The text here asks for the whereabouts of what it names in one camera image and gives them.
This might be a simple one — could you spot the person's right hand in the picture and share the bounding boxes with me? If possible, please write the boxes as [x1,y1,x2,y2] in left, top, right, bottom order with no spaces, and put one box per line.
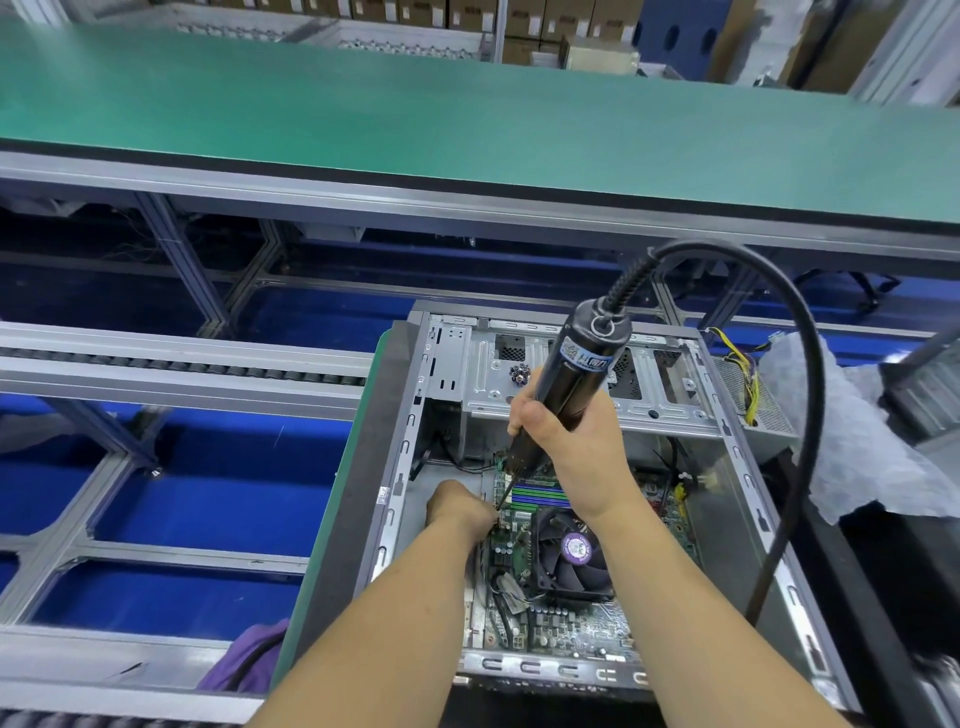
[507,367,648,528]

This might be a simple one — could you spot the person's left hand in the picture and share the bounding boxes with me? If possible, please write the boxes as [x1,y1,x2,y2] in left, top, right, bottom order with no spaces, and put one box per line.
[424,480,503,551]

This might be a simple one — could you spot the green motherboard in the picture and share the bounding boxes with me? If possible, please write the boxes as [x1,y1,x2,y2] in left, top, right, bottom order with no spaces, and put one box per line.
[471,447,710,665]

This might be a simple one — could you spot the black electric screwdriver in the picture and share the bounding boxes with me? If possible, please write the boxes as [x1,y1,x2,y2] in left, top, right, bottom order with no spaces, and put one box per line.
[502,295,633,482]

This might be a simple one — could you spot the metal heatsink cooler fan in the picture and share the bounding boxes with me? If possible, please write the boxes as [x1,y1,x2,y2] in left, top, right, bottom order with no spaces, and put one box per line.
[531,502,620,602]

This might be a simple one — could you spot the black and silver computer case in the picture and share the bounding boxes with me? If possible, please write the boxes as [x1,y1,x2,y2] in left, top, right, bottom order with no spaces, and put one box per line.
[352,300,866,716]

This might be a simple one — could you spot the grey power supply unit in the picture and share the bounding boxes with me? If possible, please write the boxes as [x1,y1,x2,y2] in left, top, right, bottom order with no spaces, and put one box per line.
[702,325,797,446]

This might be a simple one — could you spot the person's right forearm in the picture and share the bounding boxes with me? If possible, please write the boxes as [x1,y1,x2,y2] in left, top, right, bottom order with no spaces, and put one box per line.
[588,495,851,728]

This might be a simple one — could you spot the person's left forearm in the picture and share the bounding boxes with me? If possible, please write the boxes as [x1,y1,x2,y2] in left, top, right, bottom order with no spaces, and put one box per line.
[247,522,491,728]

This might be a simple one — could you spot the small purple object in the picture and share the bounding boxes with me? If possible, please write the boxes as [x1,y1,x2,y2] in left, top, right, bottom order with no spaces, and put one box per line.
[198,618,294,696]

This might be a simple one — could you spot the white bubble wrap bag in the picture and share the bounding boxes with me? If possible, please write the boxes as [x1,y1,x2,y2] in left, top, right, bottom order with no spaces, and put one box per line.
[757,330,960,527]

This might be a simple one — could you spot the green conveyor belt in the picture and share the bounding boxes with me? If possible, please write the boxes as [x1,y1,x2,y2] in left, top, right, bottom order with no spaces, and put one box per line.
[0,18,960,227]

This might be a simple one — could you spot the stack of cardboard boxes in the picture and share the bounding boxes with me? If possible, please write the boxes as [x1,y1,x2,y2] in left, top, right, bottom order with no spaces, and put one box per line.
[195,0,647,71]

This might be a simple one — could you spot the black cable loop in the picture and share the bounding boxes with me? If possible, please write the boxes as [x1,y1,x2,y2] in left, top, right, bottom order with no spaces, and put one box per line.
[837,270,905,314]

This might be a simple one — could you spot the aluminium roller conveyor rail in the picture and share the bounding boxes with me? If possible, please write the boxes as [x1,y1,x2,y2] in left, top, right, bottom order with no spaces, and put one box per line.
[0,318,377,425]

